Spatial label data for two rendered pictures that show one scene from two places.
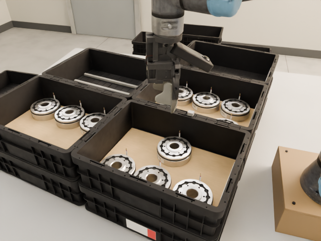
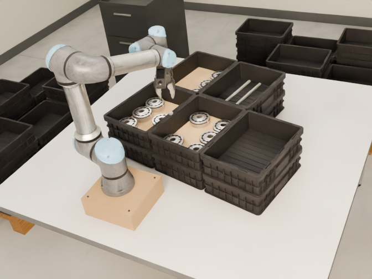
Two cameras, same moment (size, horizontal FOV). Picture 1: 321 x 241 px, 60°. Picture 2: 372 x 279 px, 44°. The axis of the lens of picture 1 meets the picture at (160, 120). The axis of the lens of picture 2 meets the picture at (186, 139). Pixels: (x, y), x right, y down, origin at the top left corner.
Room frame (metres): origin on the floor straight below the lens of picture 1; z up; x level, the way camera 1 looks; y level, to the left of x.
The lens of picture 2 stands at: (1.26, -1.89, 2.17)
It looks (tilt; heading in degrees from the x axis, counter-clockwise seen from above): 37 degrees down; 106
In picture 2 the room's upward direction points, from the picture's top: 7 degrees counter-clockwise
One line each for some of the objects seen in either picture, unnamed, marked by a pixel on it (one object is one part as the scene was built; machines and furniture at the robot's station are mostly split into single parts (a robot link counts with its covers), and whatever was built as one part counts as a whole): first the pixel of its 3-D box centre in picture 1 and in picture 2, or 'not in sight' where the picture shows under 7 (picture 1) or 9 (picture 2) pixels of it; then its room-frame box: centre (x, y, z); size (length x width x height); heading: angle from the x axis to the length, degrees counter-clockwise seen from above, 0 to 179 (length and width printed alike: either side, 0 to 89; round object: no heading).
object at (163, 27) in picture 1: (167, 24); not in sight; (0.65, -0.02, 1.21); 0.08 x 0.08 x 0.05
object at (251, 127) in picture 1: (201, 93); (197, 123); (0.83, -0.14, 0.92); 0.40 x 0.30 x 0.02; 64
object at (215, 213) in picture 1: (164, 146); (150, 106); (0.56, -0.01, 0.92); 0.40 x 0.30 x 0.02; 64
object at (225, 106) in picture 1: (235, 106); (196, 150); (0.84, -0.27, 0.86); 0.10 x 0.10 x 0.01
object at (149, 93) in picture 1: (200, 106); (199, 132); (0.83, -0.14, 0.87); 0.40 x 0.30 x 0.11; 64
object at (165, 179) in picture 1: (151, 179); (141, 112); (0.49, 0.02, 0.86); 0.10 x 0.10 x 0.01
